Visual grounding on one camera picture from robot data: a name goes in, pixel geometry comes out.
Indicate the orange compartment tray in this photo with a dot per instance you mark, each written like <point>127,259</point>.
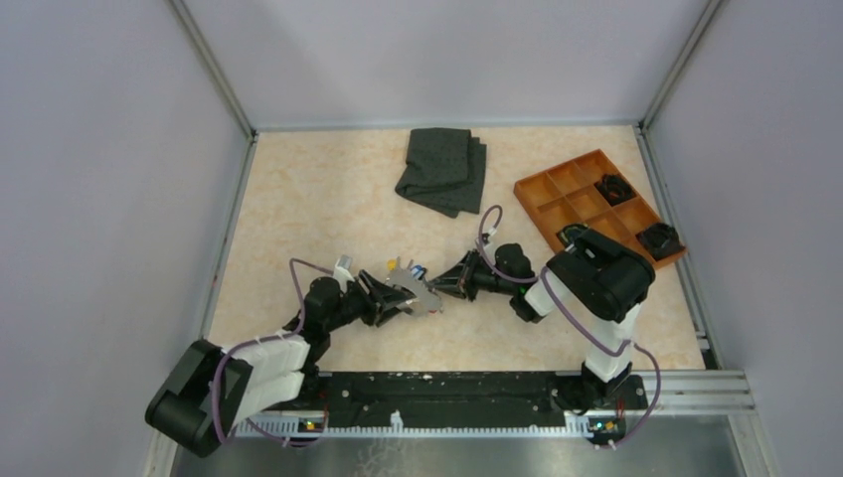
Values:
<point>564,194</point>

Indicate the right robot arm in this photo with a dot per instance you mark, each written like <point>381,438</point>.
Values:
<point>598,284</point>

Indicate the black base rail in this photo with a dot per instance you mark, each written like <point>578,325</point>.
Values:
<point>497,401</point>

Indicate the metal key holder plate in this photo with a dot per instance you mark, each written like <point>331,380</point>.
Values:
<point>423,299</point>

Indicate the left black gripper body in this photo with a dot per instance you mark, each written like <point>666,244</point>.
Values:
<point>357,304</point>

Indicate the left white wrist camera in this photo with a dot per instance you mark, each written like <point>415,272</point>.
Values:
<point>342,272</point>

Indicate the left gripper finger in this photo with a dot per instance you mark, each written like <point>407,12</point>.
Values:
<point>381,292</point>
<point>384,315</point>

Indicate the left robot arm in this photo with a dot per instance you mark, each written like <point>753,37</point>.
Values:
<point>212,389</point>

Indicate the blue yellow rolled tie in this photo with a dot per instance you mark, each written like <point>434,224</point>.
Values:
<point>569,233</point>

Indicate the black rolled belt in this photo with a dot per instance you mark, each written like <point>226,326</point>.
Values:
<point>614,189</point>

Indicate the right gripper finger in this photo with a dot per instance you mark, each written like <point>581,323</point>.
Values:
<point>456,288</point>
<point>459,276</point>

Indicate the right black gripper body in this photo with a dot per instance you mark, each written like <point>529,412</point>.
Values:
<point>486,279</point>

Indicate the dark grey folded cloth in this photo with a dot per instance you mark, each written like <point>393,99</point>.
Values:
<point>445,170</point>

